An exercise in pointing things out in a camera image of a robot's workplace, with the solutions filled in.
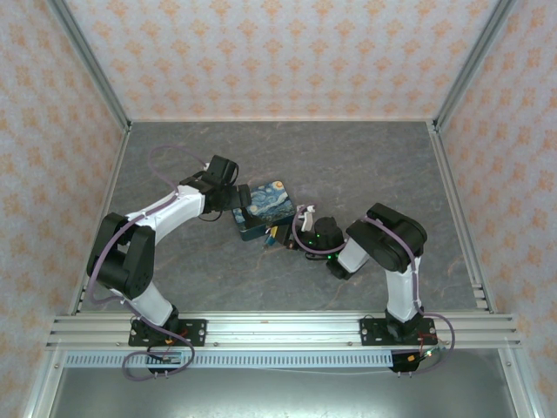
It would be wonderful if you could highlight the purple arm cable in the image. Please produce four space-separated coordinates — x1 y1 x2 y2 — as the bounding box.
86 145 208 382
292 206 458 378

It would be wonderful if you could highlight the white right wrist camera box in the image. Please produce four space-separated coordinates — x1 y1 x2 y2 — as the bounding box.
299 204 319 233

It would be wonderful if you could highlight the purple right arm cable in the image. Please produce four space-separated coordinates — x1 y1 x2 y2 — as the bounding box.
292 206 458 378

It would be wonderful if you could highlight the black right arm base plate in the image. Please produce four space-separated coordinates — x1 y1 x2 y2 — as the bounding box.
359 317 437 347

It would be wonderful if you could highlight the aluminium mounting rail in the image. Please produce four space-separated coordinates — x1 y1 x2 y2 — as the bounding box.
46 314 521 350

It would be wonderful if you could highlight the aluminium table side rail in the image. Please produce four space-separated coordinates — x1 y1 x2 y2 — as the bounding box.
67 121 131 317
428 119 498 315

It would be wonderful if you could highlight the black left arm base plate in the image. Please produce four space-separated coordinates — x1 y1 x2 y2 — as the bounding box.
128 319 208 347

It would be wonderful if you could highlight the white slotted cable duct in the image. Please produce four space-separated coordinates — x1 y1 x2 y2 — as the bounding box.
64 351 395 369

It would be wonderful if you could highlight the starry night painted tin box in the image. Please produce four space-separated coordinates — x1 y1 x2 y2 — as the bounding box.
232 178 297 243

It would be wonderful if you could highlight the aluminium frame post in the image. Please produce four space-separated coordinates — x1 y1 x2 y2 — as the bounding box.
433 0 520 132
45 0 132 132

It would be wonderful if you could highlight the grey metal sheet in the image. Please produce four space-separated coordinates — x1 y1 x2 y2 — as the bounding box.
25 367 539 418

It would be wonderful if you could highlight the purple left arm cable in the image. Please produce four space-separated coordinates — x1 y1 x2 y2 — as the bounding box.
86 145 208 382

